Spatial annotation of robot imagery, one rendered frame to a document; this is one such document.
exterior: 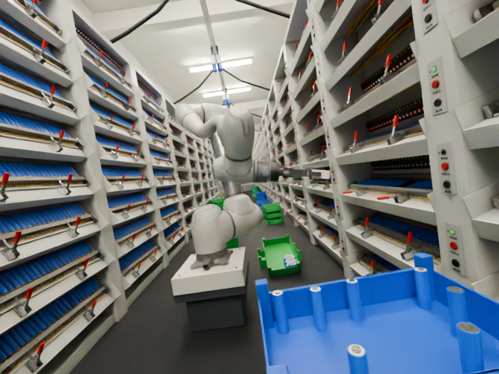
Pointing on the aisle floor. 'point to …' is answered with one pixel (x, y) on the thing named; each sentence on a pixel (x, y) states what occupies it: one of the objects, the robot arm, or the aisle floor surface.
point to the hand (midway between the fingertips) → (321, 174)
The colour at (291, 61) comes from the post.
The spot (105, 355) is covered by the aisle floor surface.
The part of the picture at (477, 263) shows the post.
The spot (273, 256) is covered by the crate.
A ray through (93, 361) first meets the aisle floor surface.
